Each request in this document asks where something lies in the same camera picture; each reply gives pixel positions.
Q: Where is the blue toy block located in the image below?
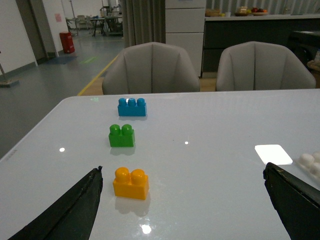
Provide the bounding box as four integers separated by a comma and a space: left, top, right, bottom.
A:
117, 98, 147, 117

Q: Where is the white drawer cabinet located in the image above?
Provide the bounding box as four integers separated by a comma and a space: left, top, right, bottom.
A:
165, 0, 206, 76

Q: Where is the black box appliance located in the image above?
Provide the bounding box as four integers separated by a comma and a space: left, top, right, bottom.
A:
286, 30, 320, 67

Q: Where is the yellow toy block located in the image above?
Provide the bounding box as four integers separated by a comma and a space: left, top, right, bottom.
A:
113, 167, 149, 200

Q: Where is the right grey armchair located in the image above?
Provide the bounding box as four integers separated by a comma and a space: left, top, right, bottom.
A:
216, 41, 316, 92

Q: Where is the left grey armchair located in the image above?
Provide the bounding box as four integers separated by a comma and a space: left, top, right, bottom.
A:
102, 42, 200, 95

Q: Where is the dark kitchen counter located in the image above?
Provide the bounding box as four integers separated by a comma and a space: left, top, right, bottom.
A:
202, 14, 320, 73

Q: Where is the white studded base plate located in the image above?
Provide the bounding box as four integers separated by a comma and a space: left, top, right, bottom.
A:
297, 151, 320, 182

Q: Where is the fruit plate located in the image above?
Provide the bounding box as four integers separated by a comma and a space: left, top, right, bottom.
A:
250, 7, 269, 16

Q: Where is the grey curtain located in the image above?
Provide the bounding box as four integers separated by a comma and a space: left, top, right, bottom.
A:
121, 0, 166, 48

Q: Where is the grey armchair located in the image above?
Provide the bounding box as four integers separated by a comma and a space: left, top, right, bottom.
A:
216, 41, 316, 92
102, 42, 200, 95

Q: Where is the green toy block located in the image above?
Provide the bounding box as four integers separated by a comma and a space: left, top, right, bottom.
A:
108, 124, 135, 148

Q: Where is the bowl with food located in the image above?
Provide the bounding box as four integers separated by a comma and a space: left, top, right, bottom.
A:
234, 6, 251, 17

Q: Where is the background work table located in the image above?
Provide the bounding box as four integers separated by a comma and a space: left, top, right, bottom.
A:
90, 15, 123, 37

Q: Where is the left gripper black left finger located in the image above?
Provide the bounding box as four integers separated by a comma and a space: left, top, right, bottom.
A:
10, 166, 103, 240

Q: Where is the red bin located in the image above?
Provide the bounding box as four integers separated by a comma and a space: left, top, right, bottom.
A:
59, 31, 75, 54

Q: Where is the wicker basket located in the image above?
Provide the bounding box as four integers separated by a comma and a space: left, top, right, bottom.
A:
205, 8, 221, 17

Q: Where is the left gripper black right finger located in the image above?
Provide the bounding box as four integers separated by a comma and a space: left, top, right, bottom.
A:
263, 162, 320, 240

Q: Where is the pink paper sign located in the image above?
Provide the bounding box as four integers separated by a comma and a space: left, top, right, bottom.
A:
54, 13, 62, 23

